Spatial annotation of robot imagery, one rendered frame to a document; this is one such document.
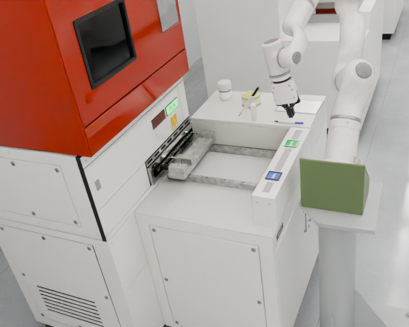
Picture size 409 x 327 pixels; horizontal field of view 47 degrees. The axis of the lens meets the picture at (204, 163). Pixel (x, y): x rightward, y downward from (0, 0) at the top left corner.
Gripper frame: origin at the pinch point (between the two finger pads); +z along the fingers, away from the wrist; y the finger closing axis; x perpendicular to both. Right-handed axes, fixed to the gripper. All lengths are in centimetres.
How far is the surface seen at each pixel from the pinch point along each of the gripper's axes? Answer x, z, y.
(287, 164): -16.3, 15.7, -0.9
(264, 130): 15.1, 14.6, -21.5
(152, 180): -29, 12, -61
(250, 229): -44, 28, -11
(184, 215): -43, 22, -40
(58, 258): -66, 27, -98
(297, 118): 23.1, 13.9, -7.1
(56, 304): -66, 59, -120
